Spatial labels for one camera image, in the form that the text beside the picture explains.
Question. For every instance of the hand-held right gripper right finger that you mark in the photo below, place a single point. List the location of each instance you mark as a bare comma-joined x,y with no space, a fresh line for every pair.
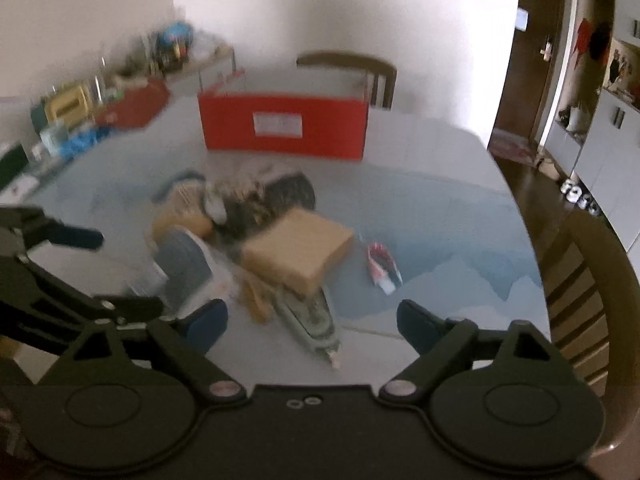
417,330

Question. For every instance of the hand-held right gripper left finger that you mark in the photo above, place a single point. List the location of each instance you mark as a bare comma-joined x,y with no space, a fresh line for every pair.
207,325

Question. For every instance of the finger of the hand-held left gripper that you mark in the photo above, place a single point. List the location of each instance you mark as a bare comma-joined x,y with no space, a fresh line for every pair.
130,306
75,238

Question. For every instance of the grey pouch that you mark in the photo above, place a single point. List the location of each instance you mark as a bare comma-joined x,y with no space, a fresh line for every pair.
185,260

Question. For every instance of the red white toothpaste tube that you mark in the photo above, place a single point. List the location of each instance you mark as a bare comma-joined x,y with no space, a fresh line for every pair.
382,265

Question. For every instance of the tan bread roll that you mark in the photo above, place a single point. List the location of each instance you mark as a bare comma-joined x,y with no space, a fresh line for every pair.
180,224

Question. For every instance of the green white tube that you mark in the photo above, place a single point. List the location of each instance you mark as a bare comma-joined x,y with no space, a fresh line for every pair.
310,320

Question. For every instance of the tan sandwich toy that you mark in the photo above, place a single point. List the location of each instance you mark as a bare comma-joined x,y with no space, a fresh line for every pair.
295,250

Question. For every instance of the dark patterned bundle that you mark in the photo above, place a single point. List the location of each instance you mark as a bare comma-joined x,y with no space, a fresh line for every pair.
287,192

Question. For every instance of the red cardboard box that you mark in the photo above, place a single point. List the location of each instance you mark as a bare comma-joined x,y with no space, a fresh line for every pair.
285,125

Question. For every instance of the blue plastic bag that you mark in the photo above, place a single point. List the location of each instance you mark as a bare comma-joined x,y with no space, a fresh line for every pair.
82,141

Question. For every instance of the yellow plastic basket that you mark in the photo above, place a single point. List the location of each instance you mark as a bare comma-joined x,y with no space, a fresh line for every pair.
65,102

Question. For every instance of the wooden slat-back chair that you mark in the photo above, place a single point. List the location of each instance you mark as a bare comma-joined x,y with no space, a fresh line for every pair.
345,62
585,280

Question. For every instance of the red door mat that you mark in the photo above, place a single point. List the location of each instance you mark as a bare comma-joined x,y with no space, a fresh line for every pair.
512,151

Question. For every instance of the row of shoes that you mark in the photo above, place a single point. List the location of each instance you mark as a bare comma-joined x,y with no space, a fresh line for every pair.
580,196

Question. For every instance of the white sideboard cabinet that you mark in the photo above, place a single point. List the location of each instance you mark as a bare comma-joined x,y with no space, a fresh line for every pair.
200,62

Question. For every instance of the blue globe ball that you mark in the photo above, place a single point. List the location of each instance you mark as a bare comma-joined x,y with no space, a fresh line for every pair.
175,32

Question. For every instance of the clear plastic bag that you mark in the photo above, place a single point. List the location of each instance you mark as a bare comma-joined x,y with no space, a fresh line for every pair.
206,42

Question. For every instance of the white bag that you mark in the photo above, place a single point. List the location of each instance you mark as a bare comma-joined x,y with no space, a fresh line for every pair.
580,117

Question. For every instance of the dark wooden door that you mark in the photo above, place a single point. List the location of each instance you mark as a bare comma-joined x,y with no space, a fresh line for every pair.
530,60

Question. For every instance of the red hanging garment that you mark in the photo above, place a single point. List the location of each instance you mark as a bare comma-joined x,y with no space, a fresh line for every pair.
582,35

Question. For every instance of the black hanging garment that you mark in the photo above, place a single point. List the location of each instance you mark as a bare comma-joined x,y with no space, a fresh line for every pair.
600,40

